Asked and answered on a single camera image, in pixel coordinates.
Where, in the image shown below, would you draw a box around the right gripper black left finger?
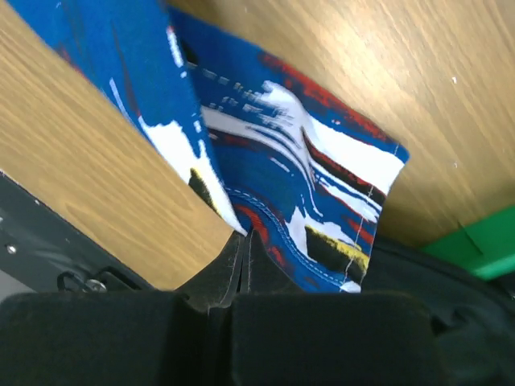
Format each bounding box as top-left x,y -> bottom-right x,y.
1,235 -> 245,385

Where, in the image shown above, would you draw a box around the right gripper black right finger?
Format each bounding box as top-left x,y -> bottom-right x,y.
229,236 -> 443,385

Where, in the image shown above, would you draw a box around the blue white red patterned pants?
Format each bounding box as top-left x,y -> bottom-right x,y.
12,1 -> 410,293

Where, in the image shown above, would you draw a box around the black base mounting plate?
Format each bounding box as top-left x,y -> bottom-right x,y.
1,173 -> 153,293

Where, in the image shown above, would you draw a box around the black garment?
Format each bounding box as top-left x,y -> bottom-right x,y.
362,238 -> 514,385

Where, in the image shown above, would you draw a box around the green plastic tray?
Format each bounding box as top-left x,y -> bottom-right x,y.
422,206 -> 514,280

